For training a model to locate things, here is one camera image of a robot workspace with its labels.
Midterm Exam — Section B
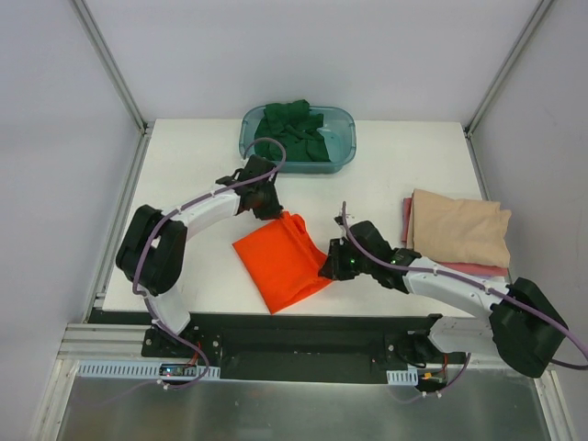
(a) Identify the teal plastic bin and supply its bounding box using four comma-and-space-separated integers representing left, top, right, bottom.
239, 104, 356, 175

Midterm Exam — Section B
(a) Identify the aluminium frame post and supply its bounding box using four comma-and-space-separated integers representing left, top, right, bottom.
464, 0, 556, 139
69, 0, 150, 134

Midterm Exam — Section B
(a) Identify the white cable duct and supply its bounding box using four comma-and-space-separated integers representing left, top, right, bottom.
386, 368, 419, 387
77, 360, 221, 382

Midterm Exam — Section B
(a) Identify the left aluminium frame post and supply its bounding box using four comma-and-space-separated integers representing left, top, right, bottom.
69, 0, 150, 134

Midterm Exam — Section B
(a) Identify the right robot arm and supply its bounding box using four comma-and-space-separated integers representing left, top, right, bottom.
319, 216, 568, 379

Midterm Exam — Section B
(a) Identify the beige folded t shirt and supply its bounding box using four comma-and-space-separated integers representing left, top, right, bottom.
406, 189, 512, 268

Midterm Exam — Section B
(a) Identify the right white cable duct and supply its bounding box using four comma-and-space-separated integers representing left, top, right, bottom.
386, 368, 419, 387

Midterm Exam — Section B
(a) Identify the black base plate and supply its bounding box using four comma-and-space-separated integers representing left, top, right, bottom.
86, 309, 527, 385

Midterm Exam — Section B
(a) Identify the right aluminium frame post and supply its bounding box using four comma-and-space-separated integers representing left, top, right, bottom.
464, 0, 556, 139

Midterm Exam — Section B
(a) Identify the pink folded t shirt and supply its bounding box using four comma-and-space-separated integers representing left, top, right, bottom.
401, 198, 508, 277

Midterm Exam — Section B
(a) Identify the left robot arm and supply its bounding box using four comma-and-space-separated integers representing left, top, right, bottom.
115, 154, 283, 357

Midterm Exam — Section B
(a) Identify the left white cable duct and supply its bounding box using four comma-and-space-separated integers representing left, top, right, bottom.
77, 360, 221, 382

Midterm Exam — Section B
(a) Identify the orange t shirt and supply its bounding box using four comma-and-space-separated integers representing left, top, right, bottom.
232, 211, 332, 314

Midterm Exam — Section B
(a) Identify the dark green t shirt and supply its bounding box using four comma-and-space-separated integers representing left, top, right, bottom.
254, 99, 330, 163

